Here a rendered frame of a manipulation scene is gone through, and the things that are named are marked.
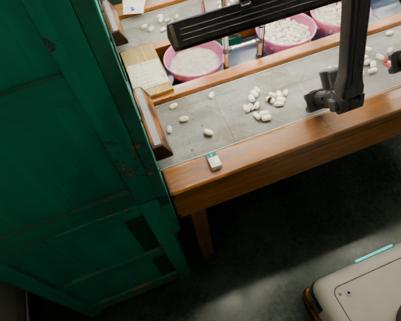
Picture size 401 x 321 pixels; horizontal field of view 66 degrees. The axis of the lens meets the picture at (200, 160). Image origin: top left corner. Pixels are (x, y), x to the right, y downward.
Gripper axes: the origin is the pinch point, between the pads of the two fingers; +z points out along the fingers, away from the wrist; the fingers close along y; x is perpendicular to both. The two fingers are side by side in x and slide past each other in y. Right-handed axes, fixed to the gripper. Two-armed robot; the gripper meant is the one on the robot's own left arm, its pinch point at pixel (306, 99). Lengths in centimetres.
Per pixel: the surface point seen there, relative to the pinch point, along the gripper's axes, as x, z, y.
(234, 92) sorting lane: -9.5, 14.4, 21.2
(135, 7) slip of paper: -61, 71, 42
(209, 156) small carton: 5.3, -9.8, 42.6
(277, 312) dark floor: 92, 10, 31
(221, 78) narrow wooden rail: -15.9, 18.1, 23.9
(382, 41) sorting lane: -10, 15, -47
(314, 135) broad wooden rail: 10.3, -12.6, 7.1
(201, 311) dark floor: 83, 20, 64
